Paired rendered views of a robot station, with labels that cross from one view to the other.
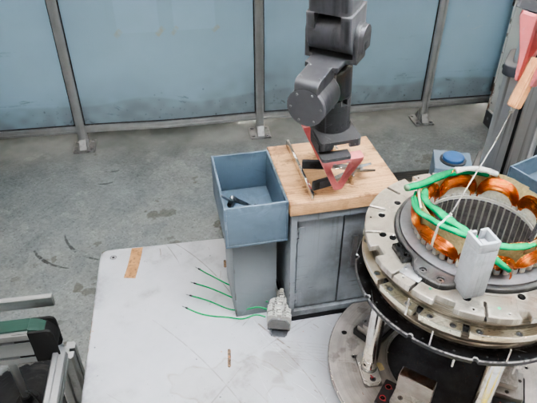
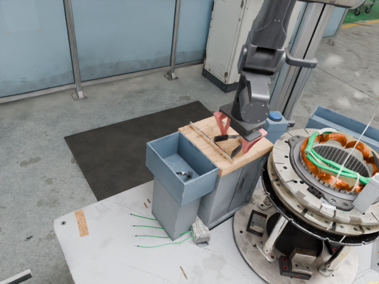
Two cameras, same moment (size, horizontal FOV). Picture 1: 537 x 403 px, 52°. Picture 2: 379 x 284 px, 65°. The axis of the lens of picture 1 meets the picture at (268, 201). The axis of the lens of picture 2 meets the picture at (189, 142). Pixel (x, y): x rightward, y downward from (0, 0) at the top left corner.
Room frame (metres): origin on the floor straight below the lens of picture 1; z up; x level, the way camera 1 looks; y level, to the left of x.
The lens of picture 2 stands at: (0.31, 0.31, 1.58)
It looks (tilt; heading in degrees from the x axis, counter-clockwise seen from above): 40 degrees down; 329
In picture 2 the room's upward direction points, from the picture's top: 9 degrees clockwise
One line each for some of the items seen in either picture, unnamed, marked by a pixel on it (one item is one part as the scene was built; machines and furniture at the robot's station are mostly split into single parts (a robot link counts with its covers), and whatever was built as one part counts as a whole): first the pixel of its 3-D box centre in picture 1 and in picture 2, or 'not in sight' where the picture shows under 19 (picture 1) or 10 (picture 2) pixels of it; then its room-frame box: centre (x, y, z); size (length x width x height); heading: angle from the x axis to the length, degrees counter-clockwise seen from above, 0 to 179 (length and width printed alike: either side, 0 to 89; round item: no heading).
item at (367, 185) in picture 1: (331, 173); (225, 140); (0.82, -0.11, 1.05); 0.20 x 0.19 x 0.02; 102
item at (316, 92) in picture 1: (325, 69); (258, 84); (0.73, -0.08, 1.29); 0.11 x 0.09 x 0.12; 152
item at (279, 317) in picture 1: (280, 309); (199, 228); (0.72, -0.02, 0.80); 0.10 x 0.05 x 0.04; 173
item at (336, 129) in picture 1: (332, 113); (244, 108); (0.77, -0.10, 1.20); 0.10 x 0.07 x 0.07; 13
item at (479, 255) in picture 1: (477, 264); (370, 194); (0.49, -0.26, 1.14); 0.03 x 0.03 x 0.09; 15
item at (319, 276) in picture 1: (326, 233); (216, 174); (0.82, -0.11, 0.91); 0.19 x 0.19 x 0.26; 12
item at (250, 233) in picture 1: (248, 239); (176, 191); (0.79, 0.04, 0.92); 0.17 x 0.11 x 0.28; 12
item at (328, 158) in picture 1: (336, 161); (245, 137); (0.74, -0.11, 1.13); 0.07 x 0.07 x 0.09; 13
